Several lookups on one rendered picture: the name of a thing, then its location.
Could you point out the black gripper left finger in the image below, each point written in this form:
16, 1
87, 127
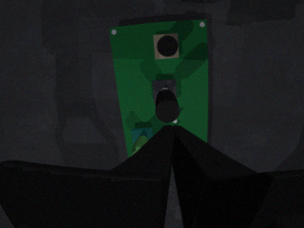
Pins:
133, 195

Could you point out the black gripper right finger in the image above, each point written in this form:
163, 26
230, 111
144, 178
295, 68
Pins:
218, 192

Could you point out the green circuit board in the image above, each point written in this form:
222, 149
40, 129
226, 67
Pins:
162, 78

